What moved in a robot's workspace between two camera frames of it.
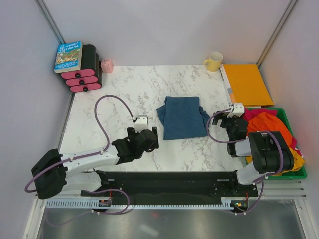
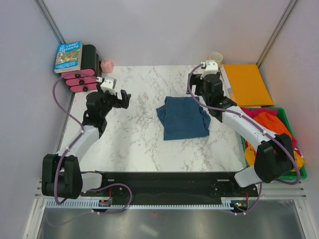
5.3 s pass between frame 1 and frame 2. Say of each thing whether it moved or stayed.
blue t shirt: stayed
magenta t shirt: stayed
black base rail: stayed
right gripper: moved
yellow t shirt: stayed
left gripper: moved
